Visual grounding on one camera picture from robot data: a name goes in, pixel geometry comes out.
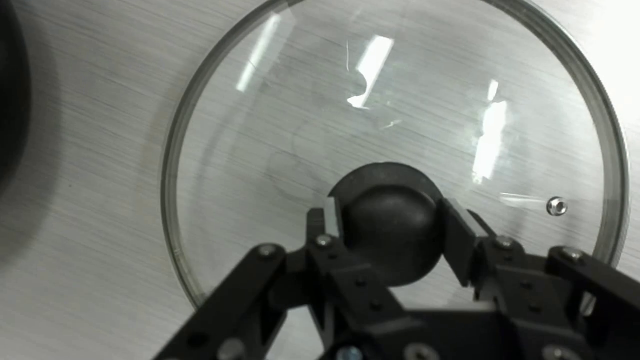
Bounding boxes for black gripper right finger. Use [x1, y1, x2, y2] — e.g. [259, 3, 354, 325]
[437, 197, 640, 360]

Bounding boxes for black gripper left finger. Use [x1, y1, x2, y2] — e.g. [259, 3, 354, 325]
[156, 197, 407, 360]

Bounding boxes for glass lid with black knob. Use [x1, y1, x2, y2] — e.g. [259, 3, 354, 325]
[159, 0, 633, 309]

